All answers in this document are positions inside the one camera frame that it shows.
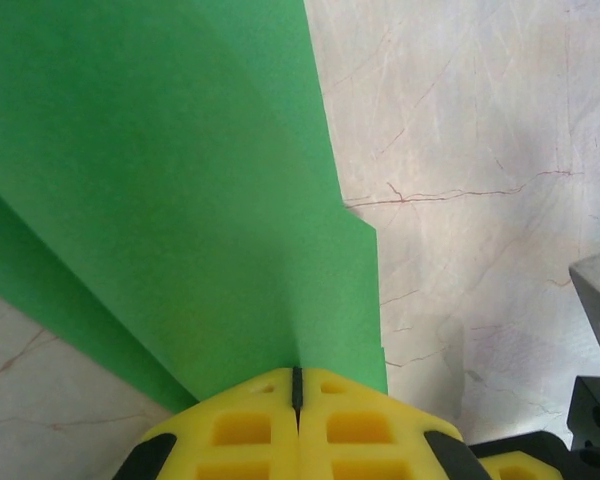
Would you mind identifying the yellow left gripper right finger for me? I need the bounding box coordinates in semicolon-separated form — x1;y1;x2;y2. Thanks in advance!
299;367;491;480

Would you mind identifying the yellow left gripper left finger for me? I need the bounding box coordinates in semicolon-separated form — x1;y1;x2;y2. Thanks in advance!
112;367;299;480

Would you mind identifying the green paper sheet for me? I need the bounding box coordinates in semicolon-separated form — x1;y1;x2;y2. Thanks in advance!
0;0;389;416

